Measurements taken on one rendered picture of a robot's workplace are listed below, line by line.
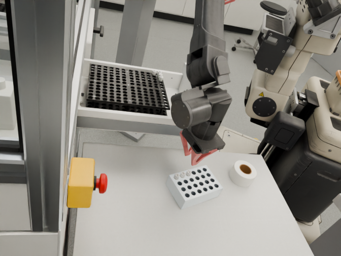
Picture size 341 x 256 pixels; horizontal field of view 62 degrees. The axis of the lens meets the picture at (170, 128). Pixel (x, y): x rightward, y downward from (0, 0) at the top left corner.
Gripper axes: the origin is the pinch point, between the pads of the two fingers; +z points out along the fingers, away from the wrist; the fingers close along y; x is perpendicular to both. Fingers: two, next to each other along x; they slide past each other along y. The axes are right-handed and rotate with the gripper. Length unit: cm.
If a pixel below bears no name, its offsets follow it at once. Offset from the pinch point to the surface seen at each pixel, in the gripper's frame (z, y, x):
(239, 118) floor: 91, -89, 139
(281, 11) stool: 33, -185, 253
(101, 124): 0.8, -17.4, -17.3
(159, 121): -1.6, -12.7, -3.2
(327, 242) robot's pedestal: 30, 28, 52
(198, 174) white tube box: 6.8, 1.2, 4.1
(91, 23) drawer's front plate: -6, -60, -7
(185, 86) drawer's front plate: -1.6, -26.3, 13.6
